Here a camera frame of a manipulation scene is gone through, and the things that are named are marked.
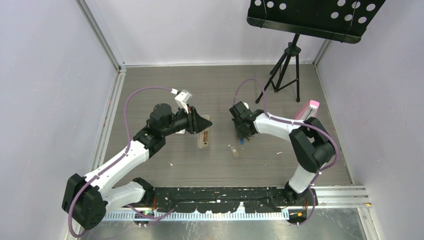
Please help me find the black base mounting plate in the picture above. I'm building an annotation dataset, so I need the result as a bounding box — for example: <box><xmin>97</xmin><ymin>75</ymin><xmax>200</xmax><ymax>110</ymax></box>
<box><xmin>131</xmin><ymin>186</ymin><xmax>318</xmax><ymax>214</ymax></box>

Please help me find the black music stand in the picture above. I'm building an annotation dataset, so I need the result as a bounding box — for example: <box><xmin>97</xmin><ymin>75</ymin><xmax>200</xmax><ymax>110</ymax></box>
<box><xmin>246</xmin><ymin>0</ymin><xmax>384</xmax><ymax>102</ymax></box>

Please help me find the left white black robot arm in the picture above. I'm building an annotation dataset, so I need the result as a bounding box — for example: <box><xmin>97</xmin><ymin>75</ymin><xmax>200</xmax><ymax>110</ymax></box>
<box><xmin>62</xmin><ymin>103</ymin><xmax>213</xmax><ymax>230</ymax></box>

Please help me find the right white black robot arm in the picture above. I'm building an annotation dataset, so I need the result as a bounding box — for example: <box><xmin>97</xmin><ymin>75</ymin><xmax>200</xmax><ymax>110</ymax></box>
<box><xmin>229</xmin><ymin>101</ymin><xmax>340</xmax><ymax>205</ymax></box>

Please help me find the white remote with buttons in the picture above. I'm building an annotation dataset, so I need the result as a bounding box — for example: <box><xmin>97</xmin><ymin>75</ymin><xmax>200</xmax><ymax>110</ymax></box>
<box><xmin>197</xmin><ymin>127</ymin><xmax>210</xmax><ymax>149</ymax></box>

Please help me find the white remote face down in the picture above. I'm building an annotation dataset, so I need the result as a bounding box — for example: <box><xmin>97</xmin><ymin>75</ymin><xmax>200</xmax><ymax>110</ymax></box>
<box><xmin>175</xmin><ymin>129</ymin><xmax>186</xmax><ymax>135</ymax></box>

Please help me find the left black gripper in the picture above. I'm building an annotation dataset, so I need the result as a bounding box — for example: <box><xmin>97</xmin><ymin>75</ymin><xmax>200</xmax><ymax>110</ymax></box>
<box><xmin>162</xmin><ymin>104</ymin><xmax>211</xmax><ymax>137</ymax></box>

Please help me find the pink box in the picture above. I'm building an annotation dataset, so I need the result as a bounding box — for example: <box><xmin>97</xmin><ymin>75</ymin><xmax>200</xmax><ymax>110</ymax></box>
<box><xmin>294</xmin><ymin>100</ymin><xmax>320</xmax><ymax>121</ymax></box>

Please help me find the remote battery cover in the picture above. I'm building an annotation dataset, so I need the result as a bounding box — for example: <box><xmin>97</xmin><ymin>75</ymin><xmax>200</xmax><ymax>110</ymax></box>
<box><xmin>229</xmin><ymin>145</ymin><xmax>240</xmax><ymax>158</ymax></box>

